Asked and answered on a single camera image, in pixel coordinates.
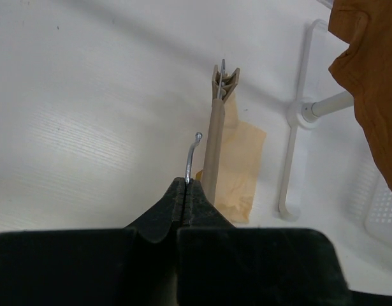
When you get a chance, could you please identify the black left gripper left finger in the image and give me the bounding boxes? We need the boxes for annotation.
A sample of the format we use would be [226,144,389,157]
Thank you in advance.
[0,178,185,305]

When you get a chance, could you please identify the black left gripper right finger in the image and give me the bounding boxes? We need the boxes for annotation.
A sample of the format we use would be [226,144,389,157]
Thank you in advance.
[177,181,352,305]

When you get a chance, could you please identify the beige underwear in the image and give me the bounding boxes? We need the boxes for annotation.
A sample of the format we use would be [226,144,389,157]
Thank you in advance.
[196,93,266,223]

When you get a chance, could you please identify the wooden clip hanger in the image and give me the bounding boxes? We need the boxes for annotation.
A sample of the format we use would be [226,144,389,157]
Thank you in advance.
[201,59,240,204]

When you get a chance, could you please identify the brown underwear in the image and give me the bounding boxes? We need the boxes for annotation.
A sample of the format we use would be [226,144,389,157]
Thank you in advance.
[328,0,392,192]

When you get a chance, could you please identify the white plastic basket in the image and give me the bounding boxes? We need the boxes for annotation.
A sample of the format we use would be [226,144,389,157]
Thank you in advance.
[359,166,392,248]

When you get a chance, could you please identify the white clothes rack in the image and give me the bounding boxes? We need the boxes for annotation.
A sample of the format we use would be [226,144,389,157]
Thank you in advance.
[278,19,354,221]

